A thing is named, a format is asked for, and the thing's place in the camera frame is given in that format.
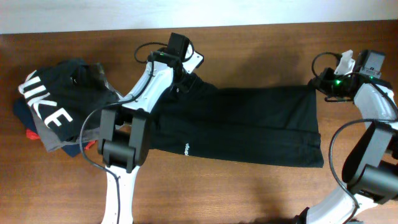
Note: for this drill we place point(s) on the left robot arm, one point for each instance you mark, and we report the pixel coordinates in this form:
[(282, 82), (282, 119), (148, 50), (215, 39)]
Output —
[(124, 130)]

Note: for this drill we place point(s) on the black Nike t-shirt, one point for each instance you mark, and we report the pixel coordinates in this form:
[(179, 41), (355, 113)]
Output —
[(63, 95)]

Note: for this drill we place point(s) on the black t-shirt small logo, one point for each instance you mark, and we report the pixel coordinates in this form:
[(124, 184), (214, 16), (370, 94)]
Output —
[(273, 126)]

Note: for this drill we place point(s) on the red orange garment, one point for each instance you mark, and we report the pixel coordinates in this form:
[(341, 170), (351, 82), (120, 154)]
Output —
[(34, 136)]

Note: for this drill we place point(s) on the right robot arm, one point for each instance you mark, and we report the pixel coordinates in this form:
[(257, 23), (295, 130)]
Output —
[(366, 180)]

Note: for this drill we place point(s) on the grey folded garment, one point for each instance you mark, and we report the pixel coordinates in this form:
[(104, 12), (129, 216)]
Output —
[(89, 134)]

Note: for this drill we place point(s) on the navy folded garment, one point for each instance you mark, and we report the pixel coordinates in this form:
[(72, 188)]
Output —
[(21, 111)]

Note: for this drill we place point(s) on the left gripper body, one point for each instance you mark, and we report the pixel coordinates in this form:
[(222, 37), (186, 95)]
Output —
[(185, 79)]

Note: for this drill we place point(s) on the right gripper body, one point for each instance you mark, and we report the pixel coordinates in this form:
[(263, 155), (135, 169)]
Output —
[(332, 85)]

